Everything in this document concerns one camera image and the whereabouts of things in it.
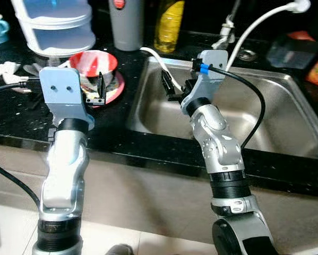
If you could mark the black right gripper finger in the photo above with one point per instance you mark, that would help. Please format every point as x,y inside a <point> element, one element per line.
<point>168,83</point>

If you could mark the red and white bowl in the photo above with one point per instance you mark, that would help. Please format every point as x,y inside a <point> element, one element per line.
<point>89,64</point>

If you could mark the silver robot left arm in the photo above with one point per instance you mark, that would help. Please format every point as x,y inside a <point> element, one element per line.
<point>63,170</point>

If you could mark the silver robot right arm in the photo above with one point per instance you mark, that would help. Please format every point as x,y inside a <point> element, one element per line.
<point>222,143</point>

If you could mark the pink rimmed patterned plate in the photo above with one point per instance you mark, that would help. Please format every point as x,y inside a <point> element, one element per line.
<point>115,87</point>

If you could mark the yellow oil bottle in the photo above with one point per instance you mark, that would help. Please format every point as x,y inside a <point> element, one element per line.
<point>169,26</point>

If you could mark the grey thermos with red label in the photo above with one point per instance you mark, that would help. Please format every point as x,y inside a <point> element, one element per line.
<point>126,26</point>

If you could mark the metal faucet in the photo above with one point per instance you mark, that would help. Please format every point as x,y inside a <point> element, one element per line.
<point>226,32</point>

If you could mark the white stacked food container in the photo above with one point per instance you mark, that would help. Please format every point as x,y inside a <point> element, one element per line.
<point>55,29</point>

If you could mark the stainless steel sink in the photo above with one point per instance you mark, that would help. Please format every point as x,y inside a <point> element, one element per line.
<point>286,106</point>

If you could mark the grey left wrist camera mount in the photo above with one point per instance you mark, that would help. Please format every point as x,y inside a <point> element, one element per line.
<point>63,90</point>

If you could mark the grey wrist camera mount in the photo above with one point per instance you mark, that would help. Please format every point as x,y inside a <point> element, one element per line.
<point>209,74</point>
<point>63,90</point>

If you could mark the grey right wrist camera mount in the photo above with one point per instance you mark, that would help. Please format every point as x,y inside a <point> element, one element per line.
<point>209,74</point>

